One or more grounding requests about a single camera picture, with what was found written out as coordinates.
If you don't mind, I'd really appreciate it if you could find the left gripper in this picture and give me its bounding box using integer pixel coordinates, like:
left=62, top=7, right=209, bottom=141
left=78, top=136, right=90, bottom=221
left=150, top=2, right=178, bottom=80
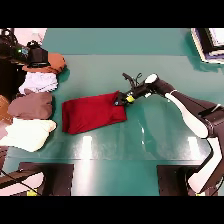
left=26, top=40, right=51, bottom=69

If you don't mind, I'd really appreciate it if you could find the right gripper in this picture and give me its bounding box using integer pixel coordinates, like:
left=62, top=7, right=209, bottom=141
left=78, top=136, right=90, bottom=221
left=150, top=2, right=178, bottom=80
left=114, top=84, right=151, bottom=107

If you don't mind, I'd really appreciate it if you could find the red T-shirt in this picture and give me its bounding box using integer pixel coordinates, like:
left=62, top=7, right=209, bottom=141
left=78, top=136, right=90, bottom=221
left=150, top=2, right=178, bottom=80
left=61, top=90, right=128, bottom=136

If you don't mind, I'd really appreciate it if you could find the orange garment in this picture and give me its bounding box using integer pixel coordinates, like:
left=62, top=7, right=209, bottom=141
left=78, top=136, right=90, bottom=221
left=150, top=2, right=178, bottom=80
left=21, top=52, right=67, bottom=75

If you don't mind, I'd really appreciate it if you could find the white garment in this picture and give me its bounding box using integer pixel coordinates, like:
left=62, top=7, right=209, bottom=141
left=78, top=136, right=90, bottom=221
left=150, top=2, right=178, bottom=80
left=18, top=71, right=59, bottom=95

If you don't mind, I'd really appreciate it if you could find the brown garment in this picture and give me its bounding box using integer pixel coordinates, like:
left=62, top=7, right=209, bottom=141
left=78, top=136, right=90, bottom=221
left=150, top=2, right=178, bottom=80
left=7, top=90, right=54, bottom=121

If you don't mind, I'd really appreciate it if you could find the tan garment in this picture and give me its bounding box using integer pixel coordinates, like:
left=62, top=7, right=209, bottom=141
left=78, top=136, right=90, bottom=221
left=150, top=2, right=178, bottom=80
left=0, top=94, right=13, bottom=123

